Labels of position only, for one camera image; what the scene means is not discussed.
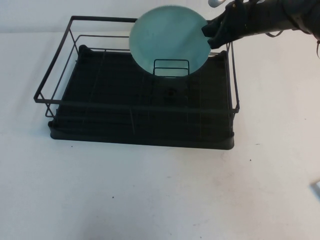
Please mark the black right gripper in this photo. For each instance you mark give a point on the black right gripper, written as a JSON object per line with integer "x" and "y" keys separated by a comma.
{"x": 233, "y": 22}

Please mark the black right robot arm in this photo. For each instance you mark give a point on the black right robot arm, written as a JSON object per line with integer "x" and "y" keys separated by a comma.
{"x": 275, "y": 15}

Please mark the black plastic drip tray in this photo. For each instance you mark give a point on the black plastic drip tray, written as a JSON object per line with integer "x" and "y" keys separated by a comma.
{"x": 112, "y": 82}

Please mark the grey flat object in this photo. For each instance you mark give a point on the grey flat object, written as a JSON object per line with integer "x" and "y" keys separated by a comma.
{"x": 316, "y": 190}

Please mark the light teal round plate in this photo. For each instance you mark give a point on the light teal round plate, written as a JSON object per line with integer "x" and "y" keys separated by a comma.
{"x": 165, "y": 37}

